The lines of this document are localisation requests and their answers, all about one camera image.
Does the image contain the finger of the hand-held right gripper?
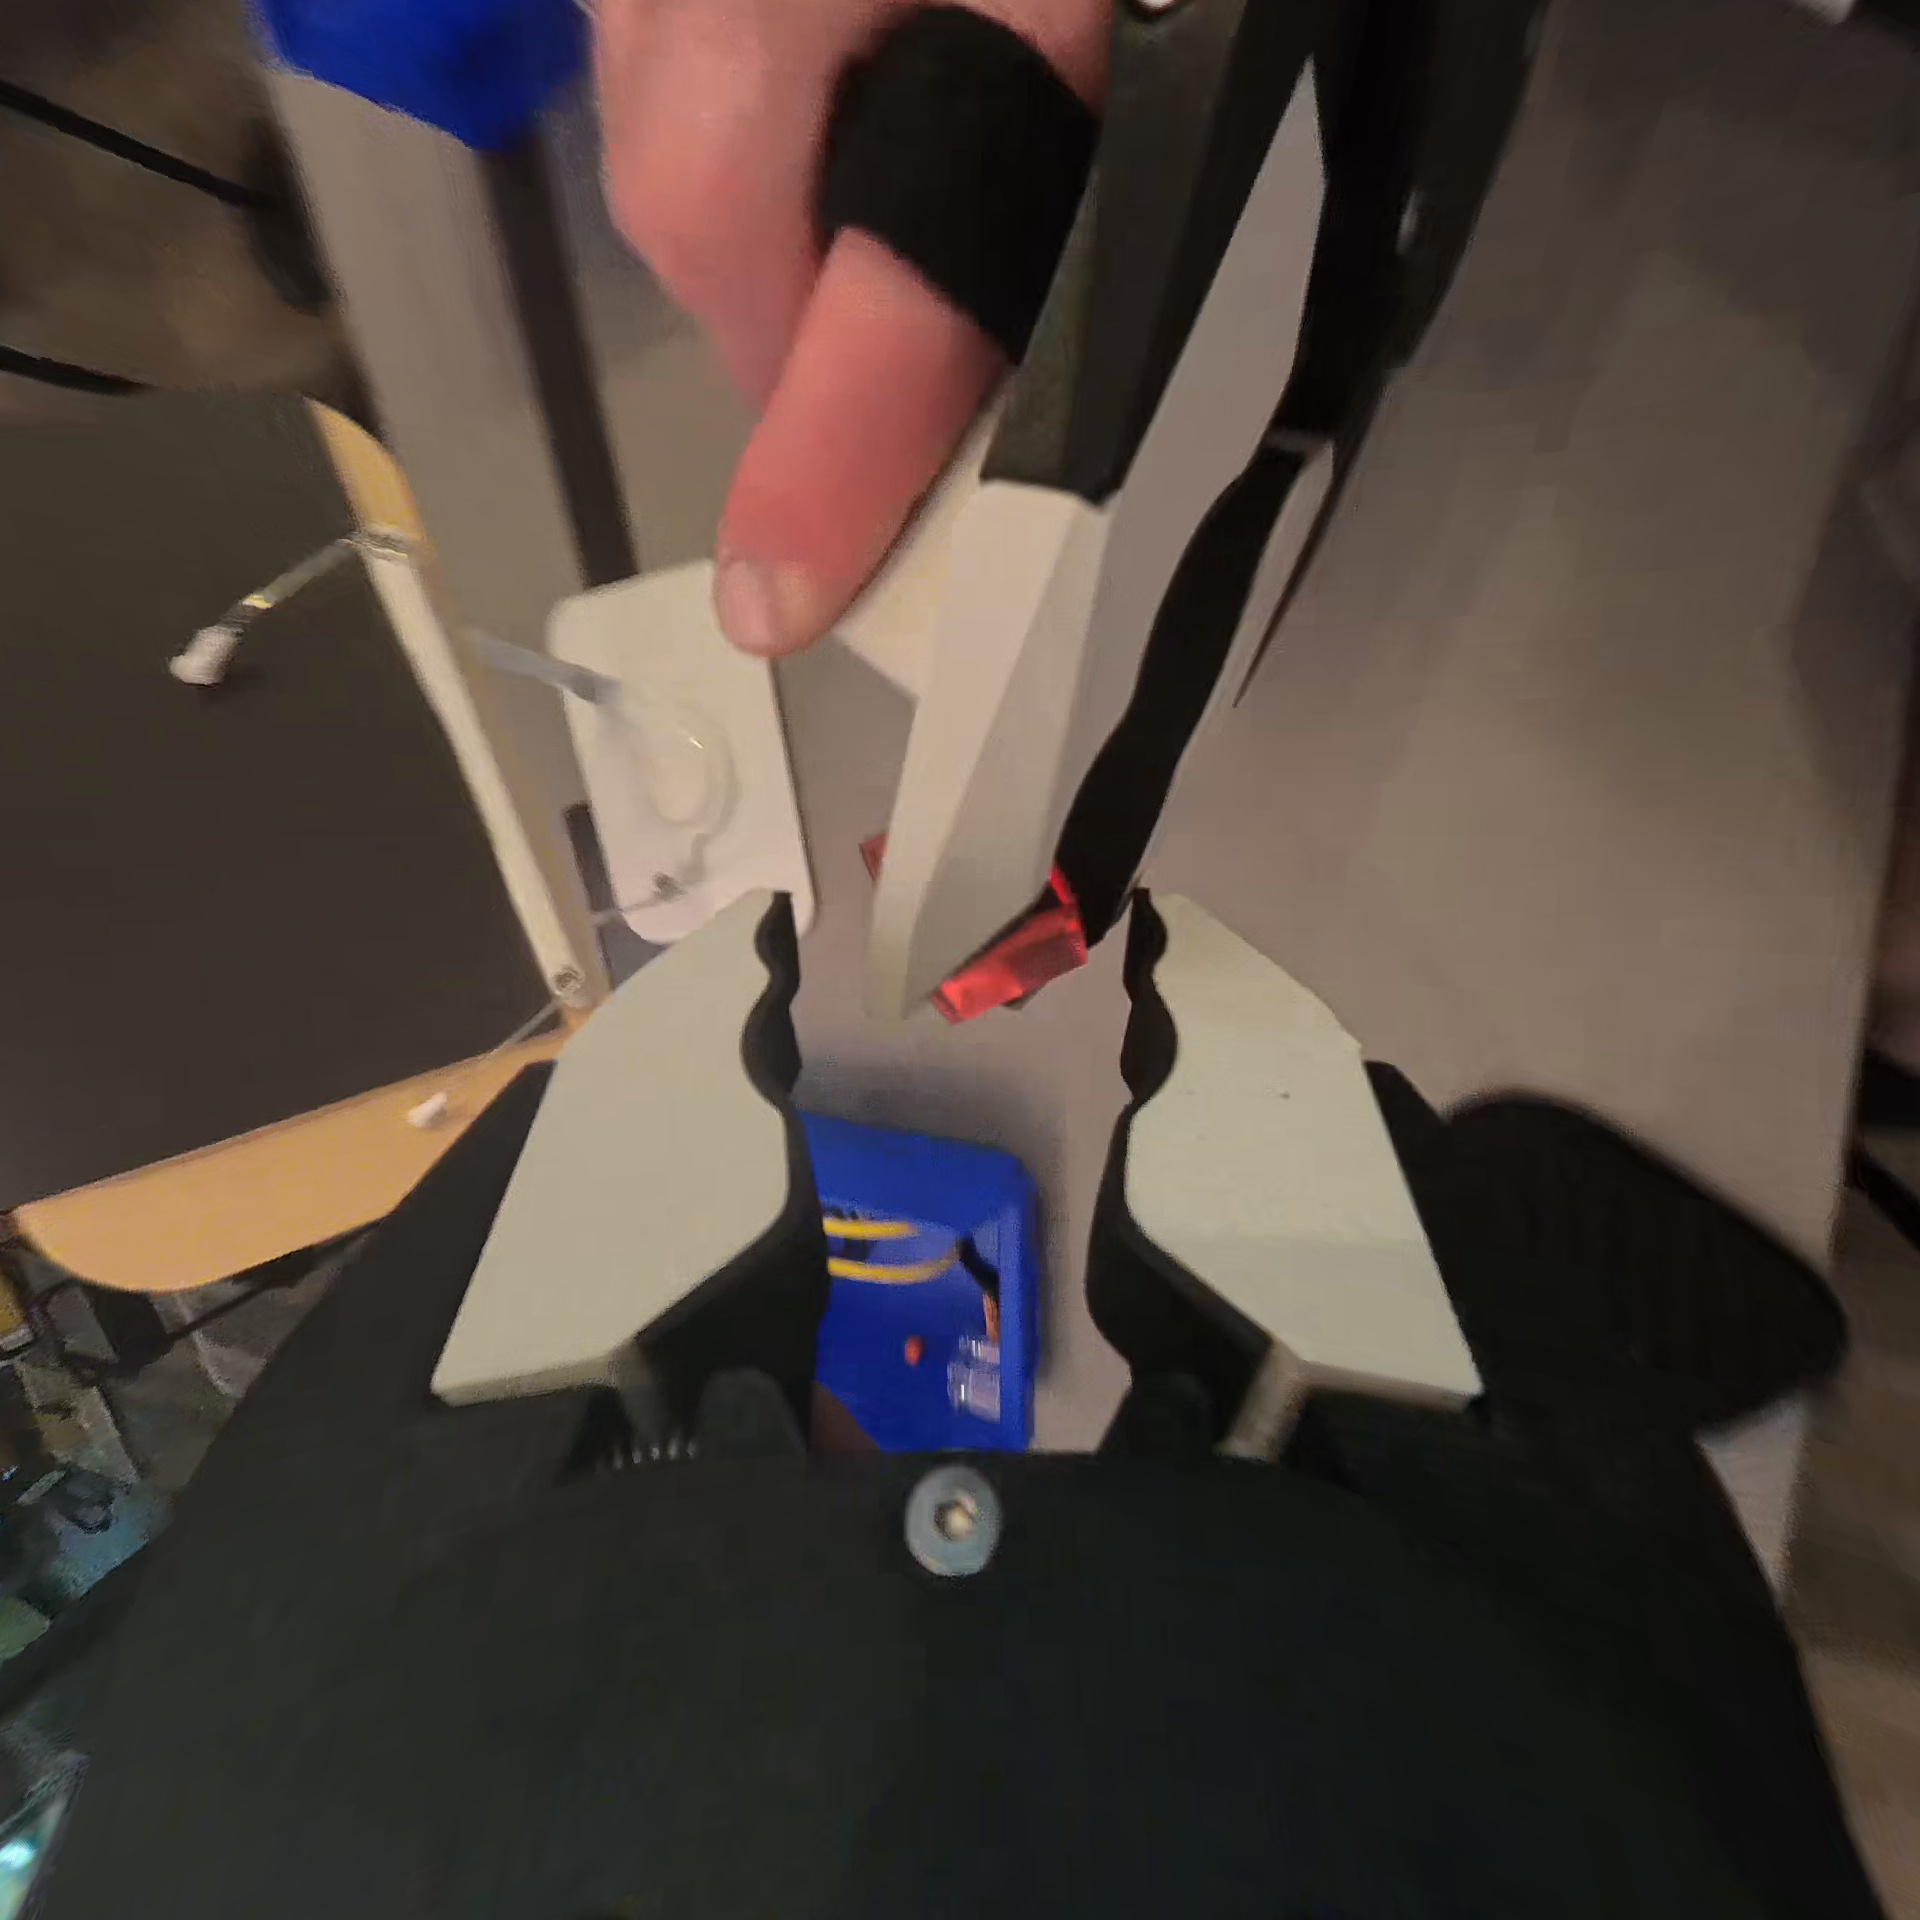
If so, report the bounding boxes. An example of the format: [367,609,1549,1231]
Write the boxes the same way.
[867,60,1331,1024]
[1078,439,1342,946]

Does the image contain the yellow cable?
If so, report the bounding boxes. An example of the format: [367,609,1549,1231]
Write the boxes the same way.
[824,1213,971,1292]

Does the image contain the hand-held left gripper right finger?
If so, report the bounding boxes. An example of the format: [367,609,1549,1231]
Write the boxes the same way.
[1087,890,1489,1460]

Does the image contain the small white plug cable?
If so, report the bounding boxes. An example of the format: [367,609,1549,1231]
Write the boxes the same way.
[169,533,413,692]

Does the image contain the wooden board with black panel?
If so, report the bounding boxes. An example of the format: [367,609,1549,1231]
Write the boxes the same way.
[0,391,608,1296]

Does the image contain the red transparent cube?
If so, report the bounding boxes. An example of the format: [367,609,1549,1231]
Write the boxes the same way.
[859,835,1091,1024]

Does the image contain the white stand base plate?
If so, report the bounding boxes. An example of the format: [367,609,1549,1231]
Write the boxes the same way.
[546,560,821,946]

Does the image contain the person's right hand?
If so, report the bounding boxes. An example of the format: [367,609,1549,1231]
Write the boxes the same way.
[595,0,1006,658]

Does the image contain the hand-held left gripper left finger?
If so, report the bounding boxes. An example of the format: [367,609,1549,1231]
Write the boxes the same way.
[431,890,832,1410]

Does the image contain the blue plastic bin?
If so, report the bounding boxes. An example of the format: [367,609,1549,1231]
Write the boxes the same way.
[790,1110,1043,1454]
[245,0,589,156]

